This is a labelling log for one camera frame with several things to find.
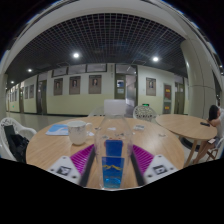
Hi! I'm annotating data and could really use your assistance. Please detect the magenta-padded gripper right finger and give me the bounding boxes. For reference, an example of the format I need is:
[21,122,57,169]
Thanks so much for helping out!
[129,143,179,187]

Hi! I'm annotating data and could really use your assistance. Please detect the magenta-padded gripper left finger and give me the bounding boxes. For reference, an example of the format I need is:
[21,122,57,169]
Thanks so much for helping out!
[46,143,97,188]

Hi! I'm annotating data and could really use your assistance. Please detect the clear blue-labelled water bottle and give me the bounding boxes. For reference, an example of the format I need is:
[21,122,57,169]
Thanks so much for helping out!
[94,99,134,190]

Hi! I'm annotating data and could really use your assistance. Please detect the white ceramic mug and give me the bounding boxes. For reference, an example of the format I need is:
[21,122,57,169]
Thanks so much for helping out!
[67,120,94,146]

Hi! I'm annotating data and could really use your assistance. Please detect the blue paper booklet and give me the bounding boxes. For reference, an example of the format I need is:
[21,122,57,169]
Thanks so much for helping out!
[45,123,70,136]

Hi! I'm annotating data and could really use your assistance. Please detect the white plastic lattice chair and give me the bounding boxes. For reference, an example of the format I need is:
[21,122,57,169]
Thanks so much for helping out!
[132,105,158,123]
[88,105,106,118]
[0,116,38,163]

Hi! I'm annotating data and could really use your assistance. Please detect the round wooden table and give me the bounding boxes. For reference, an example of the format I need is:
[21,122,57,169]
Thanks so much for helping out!
[155,113,218,168]

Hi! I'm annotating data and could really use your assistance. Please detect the black backpack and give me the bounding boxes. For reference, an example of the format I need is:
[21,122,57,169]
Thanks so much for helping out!
[3,124,30,164]

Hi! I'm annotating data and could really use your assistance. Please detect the white chair with wooden legs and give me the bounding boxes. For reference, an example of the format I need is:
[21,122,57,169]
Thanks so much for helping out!
[206,136,224,162]

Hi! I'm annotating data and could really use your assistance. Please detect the person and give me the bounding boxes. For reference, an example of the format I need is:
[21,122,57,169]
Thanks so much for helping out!
[193,104,224,164]

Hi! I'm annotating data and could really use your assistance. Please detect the round ceiling lights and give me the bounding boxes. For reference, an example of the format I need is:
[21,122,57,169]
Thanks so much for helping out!
[26,51,160,74]

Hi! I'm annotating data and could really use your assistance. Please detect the framed wall portraits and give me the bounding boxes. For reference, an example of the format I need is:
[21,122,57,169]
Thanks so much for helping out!
[9,74,158,103]

